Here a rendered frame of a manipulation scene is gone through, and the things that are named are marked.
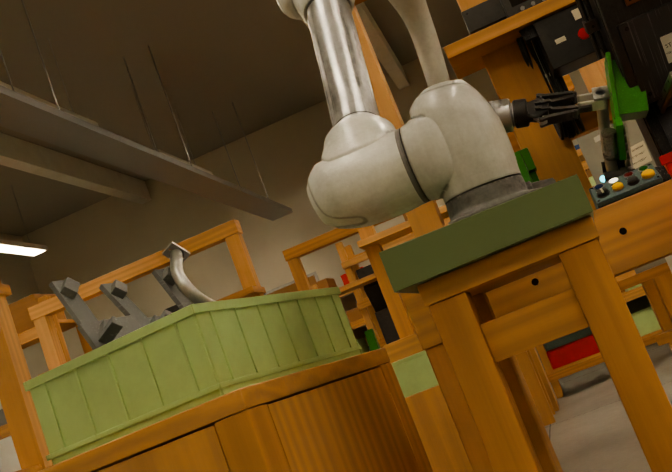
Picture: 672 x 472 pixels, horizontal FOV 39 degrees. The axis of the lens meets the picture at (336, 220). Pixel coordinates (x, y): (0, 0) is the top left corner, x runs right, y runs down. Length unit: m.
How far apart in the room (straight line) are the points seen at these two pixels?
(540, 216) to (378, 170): 0.34
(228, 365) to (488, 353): 0.45
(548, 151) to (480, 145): 1.06
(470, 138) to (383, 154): 0.17
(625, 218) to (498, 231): 0.61
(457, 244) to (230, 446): 0.50
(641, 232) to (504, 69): 0.87
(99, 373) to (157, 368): 0.13
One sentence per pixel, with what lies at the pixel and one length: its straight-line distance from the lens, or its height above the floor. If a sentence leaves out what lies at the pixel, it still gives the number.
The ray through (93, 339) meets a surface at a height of 1.00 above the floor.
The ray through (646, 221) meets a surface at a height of 0.83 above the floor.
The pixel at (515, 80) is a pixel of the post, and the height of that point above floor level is 1.39.
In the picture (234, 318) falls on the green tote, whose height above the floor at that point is 0.92.
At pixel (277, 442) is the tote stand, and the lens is 1.62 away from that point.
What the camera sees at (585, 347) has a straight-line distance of 9.34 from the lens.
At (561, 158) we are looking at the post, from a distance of 2.79.
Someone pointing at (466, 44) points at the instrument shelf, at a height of 1.52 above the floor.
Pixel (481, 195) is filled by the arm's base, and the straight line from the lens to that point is 1.73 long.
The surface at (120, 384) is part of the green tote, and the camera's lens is 1.77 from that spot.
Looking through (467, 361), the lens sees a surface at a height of 0.70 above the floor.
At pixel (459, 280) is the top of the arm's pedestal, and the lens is 1.64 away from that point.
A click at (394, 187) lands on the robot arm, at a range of 1.77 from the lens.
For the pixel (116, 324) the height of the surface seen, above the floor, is 1.01.
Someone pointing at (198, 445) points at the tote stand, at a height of 0.73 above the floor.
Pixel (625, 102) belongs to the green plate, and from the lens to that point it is 2.45.
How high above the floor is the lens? 0.71
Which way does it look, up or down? 10 degrees up
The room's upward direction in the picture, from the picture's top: 21 degrees counter-clockwise
